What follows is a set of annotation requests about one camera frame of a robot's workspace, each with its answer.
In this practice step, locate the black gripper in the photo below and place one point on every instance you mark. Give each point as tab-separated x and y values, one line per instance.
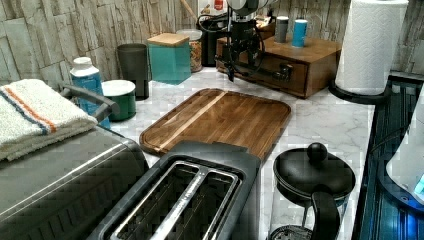
243	43

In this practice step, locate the black drawer handle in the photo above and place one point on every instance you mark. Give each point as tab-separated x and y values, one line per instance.
283	72

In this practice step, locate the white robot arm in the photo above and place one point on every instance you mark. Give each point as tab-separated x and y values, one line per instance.
248	8

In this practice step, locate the wooden drawer box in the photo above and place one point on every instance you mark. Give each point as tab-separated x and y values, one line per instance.
315	65

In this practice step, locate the black utensil holder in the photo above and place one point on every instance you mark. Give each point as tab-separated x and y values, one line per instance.
211	31

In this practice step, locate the grey shaker white top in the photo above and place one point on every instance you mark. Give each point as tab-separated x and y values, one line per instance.
281	29

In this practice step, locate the wooden cutting board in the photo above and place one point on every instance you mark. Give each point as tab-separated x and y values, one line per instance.
215	115

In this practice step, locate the clear jar with cereal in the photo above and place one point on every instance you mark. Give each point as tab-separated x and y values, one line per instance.
195	36

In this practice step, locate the cinnamon cereal box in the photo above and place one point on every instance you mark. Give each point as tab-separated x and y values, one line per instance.
212	9

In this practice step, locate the blue shaker white top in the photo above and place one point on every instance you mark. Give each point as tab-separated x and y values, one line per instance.
299	32

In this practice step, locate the wooden spoon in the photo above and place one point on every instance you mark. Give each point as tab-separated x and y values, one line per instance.
189	9

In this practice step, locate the teal canister wooden lid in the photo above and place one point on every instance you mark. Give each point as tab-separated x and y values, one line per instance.
169	56

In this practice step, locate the dark grey cup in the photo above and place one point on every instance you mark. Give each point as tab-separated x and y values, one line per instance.
134	66

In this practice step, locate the green jar white lid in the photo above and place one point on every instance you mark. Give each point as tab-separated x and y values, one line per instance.
121	92

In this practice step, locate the black two-slot toaster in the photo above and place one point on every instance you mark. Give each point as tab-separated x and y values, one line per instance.
197	191

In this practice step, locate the white paper towel roll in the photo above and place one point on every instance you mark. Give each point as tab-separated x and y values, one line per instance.
369	44

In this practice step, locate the blue bottle white cap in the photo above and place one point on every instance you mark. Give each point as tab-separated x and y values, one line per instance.
85	75

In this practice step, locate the silver toaster oven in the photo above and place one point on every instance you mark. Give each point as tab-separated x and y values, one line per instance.
62	191

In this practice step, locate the white striped towel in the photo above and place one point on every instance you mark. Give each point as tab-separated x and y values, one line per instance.
34	116

